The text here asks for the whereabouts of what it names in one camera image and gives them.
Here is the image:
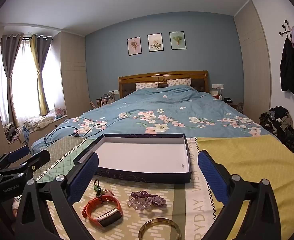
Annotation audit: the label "beige wardrobe beside window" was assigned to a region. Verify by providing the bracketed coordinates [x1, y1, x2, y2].
[52, 31, 91, 120]

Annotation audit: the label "dark blue shallow box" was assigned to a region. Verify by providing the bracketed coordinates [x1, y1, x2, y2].
[73, 133, 193, 184]

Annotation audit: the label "green stone beaded ring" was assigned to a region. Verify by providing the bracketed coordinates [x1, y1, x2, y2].
[93, 179, 103, 197]

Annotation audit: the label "black jacket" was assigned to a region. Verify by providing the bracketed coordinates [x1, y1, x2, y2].
[280, 37, 294, 99]

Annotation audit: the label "blue floral duvet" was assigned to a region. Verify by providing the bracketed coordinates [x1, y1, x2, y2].
[31, 85, 278, 153]

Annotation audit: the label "pile of dark clothes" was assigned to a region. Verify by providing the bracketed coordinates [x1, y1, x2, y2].
[259, 106, 294, 159]

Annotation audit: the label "crumpled white bedding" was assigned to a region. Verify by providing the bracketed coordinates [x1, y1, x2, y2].
[23, 116, 55, 132]

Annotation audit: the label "black cable on bed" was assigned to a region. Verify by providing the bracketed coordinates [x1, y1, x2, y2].
[44, 126, 80, 145]

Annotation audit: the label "wooden headboard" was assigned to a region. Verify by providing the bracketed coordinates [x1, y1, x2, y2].
[118, 70, 209, 99]

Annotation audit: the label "grey and yellow curtain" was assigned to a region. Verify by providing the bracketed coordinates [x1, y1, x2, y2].
[30, 34, 53, 117]

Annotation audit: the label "black wall coat rack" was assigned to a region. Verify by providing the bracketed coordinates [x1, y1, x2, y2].
[279, 19, 293, 39]

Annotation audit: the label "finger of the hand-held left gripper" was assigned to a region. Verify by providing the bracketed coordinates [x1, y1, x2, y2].
[0, 150, 50, 180]
[0, 145, 31, 168]

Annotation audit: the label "beige wardrobe beside coat rack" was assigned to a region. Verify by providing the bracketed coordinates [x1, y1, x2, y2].
[234, 0, 272, 124]

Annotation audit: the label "orange smartwatch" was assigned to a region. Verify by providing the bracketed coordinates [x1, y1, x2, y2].
[83, 194, 124, 228]

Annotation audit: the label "person's left hand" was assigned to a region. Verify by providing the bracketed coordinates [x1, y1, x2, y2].
[12, 197, 20, 217]

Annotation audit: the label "white patterned pillow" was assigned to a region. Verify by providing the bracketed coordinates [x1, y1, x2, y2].
[166, 78, 192, 87]
[135, 82, 159, 91]

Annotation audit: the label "heap of mixed clothes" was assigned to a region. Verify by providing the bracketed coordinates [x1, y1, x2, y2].
[3, 122, 29, 144]

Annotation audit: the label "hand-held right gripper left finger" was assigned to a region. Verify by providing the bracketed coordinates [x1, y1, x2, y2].
[15, 152, 100, 240]

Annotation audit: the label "purple beaded bracelet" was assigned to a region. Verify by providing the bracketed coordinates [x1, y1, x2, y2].
[130, 191, 167, 207]

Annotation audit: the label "amber bangle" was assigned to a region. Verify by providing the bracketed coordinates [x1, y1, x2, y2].
[138, 218, 182, 240]

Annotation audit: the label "green leaf framed picture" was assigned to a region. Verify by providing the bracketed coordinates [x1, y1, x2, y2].
[169, 31, 186, 50]

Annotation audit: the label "white sheer curtain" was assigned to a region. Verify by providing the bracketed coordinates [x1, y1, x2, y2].
[0, 39, 62, 125]

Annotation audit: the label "white flower framed picture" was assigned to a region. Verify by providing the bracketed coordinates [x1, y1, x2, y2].
[147, 33, 164, 53]

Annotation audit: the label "cluttered nightstand bottles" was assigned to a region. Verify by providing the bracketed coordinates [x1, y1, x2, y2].
[91, 92, 115, 109]

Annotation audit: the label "clear crystal bead bracelet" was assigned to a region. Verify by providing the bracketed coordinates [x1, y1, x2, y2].
[127, 196, 167, 210]

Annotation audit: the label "pink flower framed picture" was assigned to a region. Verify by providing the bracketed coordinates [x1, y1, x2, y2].
[127, 37, 143, 56]

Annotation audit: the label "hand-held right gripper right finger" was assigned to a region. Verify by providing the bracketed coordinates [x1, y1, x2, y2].
[197, 150, 282, 240]

